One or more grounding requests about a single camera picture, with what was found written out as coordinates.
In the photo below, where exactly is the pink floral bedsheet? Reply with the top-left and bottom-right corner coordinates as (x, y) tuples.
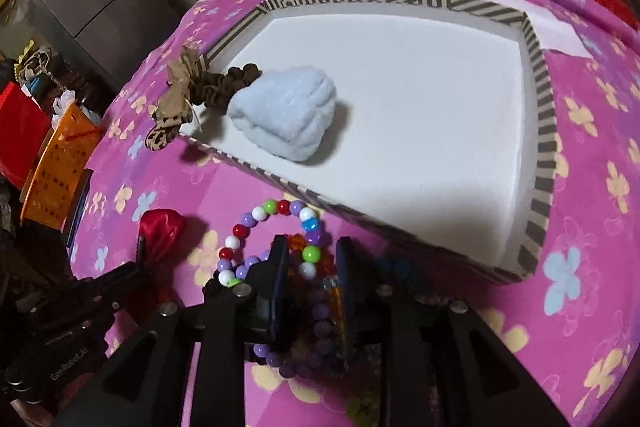
(67, 0), (640, 427)

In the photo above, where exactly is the orange translucent bead bracelet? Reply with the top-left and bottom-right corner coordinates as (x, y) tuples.
(287, 232), (351, 358)

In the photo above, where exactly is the brown scrunchie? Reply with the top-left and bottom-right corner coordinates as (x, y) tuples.
(187, 63), (262, 110)

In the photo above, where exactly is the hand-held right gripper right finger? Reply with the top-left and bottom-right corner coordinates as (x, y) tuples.
(334, 236), (571, 427)

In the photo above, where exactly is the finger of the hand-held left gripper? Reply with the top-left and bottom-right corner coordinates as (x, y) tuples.
(75, 261), (153, 310)

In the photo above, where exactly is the light blue fluffy scrunchie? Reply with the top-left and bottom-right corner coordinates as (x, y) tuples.
(226, 68), (339, 163)

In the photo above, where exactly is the purple bead bracelet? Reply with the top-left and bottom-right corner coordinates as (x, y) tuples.
(252, 287), (342, 379)

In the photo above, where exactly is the grey refrigerator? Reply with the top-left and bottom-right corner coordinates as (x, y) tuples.
(17, 0), (182, 94)

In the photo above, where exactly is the red satin bow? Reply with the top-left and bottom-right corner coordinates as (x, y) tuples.
(120, 208), (188, 325)

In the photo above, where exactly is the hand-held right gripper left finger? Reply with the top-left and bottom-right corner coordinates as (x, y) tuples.
(50, 234), (293, 427)

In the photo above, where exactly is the red bag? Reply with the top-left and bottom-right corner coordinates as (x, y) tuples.
(0, 82), (52, 188)

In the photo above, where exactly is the orange plastic basket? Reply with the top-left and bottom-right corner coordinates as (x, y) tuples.
(20, 103), (104, 231)

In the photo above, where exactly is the multicoloured bead bracelet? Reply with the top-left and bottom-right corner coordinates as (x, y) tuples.
(217, 199), (324, 289)

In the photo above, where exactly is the white paper sheet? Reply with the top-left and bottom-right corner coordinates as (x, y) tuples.
(472, 0), (594, 58)

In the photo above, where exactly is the striped box with white foam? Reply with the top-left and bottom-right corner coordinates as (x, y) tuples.
(177, 0), (557, 286)

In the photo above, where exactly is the leopard print bow hair tie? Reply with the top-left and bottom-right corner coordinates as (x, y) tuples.
(145, 44), (205, 153)

